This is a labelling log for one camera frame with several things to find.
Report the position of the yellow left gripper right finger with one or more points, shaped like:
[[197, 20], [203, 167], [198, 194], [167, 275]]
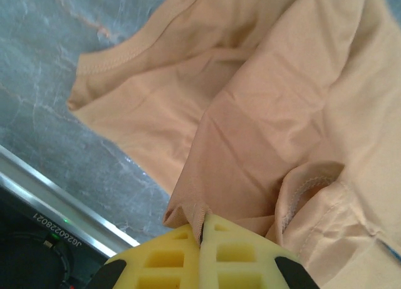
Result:
[[244, 257]]

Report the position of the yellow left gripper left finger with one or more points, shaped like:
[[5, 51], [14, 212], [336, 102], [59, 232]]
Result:
[[163, 264]]

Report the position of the orange printed t-shirt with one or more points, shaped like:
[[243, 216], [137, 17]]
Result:
[[266, 113]]

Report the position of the aluminium cross rail beam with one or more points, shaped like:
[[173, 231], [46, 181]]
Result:
[[47, 192]]

